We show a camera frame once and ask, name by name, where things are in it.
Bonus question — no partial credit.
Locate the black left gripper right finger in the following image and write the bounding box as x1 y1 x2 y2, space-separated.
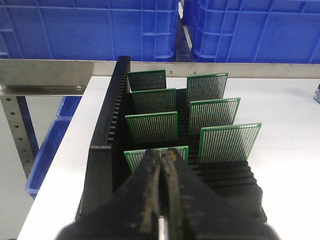
161 148 279 240

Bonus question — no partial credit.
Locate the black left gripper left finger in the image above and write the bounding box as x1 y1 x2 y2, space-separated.
57 149 160 240

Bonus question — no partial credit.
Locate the green perforated circuit board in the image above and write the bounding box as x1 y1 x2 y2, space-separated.
123 145 189 172

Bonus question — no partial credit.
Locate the black slotted board rack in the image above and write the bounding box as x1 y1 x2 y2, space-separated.
76 56 267 223

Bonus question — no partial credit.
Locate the blue bin below table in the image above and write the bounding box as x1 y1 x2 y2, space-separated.
25 96 81 199

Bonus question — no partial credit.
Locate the blue plastic crate left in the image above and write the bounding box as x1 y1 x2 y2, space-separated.
0 0 179 62

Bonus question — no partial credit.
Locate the blue plastic crate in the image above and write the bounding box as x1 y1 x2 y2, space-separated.
182 0 320 64
0 0 179 62

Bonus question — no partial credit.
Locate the blue plastic crate centre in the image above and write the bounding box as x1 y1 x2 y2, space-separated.
182 0 320 64

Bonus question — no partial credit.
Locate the steel perforated shelf post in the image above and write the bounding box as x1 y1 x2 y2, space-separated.
0 96 39 177

